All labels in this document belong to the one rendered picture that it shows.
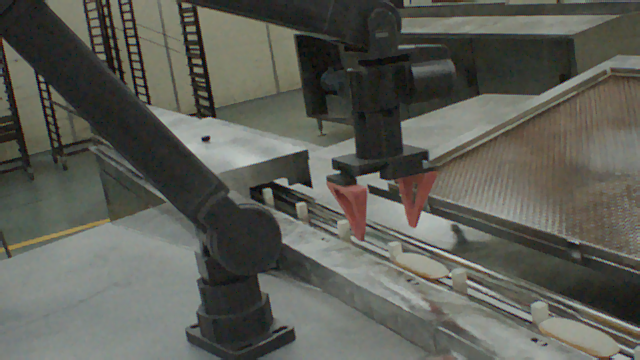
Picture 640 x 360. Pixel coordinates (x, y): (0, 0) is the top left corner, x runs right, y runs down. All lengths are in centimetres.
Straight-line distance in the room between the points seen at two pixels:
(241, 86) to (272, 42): 57
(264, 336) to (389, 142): 26
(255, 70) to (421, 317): 765
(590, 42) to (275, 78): 526
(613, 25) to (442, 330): 313
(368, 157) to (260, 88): 753
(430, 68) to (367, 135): 11
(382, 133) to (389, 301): 19
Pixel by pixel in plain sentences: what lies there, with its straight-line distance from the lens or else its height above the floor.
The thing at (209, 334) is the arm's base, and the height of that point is 84.
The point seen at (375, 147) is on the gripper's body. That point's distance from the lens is 93.
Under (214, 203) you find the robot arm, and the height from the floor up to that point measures 100.
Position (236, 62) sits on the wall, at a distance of 835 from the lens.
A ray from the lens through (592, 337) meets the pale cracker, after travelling 77.
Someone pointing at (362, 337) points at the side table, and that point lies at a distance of 91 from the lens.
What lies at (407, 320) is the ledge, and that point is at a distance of 86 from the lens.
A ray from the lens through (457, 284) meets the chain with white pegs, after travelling 92.
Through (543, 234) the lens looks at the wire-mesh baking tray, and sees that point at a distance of 93.
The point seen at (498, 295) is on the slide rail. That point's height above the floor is 85.
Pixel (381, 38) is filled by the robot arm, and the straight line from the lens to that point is 91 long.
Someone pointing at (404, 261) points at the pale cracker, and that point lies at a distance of 100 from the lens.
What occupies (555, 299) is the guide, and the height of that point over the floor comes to 86.
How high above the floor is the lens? 122
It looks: 15 degrees down
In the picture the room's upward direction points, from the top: 9 degrees counter-clockwise
